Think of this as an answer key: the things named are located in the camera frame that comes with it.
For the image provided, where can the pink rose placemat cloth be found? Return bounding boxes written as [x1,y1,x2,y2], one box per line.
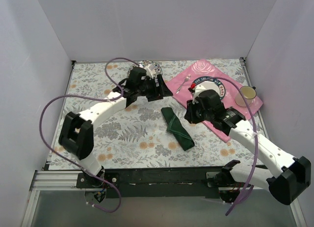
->
[161,59,263,143]

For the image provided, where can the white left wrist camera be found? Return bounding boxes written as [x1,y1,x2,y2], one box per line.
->
[144,64,156,78]

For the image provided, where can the silver fork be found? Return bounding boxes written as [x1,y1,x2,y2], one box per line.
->
[176,74,191,94]

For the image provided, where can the cream enamel mug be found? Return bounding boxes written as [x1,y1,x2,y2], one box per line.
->
[235,86,257,107]

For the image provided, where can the dark green cloth napkin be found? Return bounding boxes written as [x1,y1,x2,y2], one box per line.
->
[161,107,195,151]

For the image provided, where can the green rimmed white plate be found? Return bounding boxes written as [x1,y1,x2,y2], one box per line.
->
[191,76,226,100]

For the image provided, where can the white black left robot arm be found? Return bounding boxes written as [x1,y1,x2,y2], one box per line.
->
[58,63,173,188]

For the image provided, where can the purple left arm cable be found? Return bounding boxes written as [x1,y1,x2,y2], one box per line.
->
[39,57,157,213]

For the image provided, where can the aluminium frame rail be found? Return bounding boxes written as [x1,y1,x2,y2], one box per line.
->
[22,170,306,227]

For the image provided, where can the blue floral ceramic plate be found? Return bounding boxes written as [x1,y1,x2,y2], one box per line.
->
[128,60,162,78]

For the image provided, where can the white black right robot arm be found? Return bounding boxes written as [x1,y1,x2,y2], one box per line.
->
[184,87,311,205]

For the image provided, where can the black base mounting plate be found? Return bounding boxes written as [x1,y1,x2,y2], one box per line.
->
[76,169,252,203]

